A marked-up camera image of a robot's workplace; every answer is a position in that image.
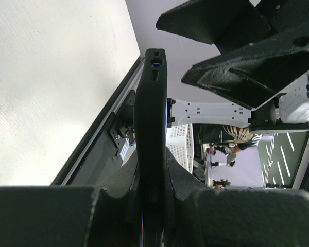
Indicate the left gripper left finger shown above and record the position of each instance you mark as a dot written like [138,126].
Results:
[106,214]

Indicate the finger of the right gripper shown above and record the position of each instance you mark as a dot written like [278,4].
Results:
[256,73]
[228,25]

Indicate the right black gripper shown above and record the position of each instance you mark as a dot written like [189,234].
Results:
[280,16]

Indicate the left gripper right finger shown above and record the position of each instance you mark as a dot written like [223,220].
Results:
[201,216]

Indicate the black phone case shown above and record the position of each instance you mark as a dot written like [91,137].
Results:
[150,145]

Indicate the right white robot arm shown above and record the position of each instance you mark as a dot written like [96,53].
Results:
[287,111]

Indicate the person in black shirt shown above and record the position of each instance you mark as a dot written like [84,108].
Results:
[227,139]

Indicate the white perforated crate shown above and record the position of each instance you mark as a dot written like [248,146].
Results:
[180,142]

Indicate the right white cable duct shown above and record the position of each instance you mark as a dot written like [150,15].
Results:
[126,151]

